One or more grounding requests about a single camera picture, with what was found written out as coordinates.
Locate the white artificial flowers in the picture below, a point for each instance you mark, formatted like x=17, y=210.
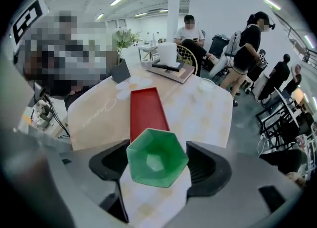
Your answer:
x=122, y=38

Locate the small white bowl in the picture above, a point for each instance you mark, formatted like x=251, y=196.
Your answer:
x=207, y=84

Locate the red tray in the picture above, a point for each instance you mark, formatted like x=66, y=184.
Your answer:
x=146, y=110

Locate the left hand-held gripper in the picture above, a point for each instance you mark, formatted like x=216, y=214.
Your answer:
x=24, y=21

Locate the table with checked tablecloth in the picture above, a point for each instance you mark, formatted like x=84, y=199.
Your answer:
x=198, y=118

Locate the black metal table frame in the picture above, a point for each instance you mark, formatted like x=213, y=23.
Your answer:
x=280, y=120

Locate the black bin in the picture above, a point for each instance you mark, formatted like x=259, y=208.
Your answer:
x=218, y=46

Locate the white cylindrical container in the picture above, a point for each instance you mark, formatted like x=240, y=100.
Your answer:
x=167, y=53

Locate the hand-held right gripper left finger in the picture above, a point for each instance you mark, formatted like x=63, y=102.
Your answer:
x=99, y=165

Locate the black rectangular tray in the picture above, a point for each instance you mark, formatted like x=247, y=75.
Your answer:
x=168, y=67

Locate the white metal table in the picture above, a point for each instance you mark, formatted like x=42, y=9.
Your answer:
x=146, y=48

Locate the black square vase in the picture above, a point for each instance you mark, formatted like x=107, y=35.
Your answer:
x=120, y=72

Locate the white tape roll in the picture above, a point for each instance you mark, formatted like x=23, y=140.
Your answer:
x=145, y=62

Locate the green hexagonal cup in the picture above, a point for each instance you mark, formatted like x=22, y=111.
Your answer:
x=153, y=162

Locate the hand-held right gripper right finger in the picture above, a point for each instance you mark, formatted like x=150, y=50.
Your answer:
x=218, y=172

